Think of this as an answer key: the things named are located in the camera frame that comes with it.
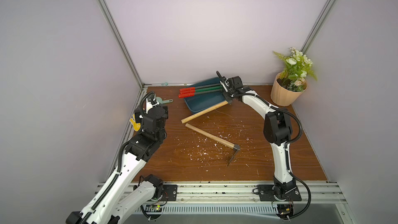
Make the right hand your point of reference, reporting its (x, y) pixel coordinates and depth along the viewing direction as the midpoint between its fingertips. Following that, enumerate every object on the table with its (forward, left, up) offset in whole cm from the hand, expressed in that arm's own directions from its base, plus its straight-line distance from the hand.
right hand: (227, 89), depth 100 cm
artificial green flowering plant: (+3, -40, +13) cm, 43 cm away
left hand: (-28, +38, +20) cm, 51 cm away
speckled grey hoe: (-1, +25, -4) cm, 25 cm away
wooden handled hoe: (-35, -3, -10) cm, 36 cm away
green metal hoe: (+3, +24, -5) cm, 24 cm away
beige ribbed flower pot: (-3, -36, -3) cm, 36 cm away
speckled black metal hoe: (+10, +15, -8) cm, 20 cm away
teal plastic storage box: (0, +17, -14) cm, 21 cm away
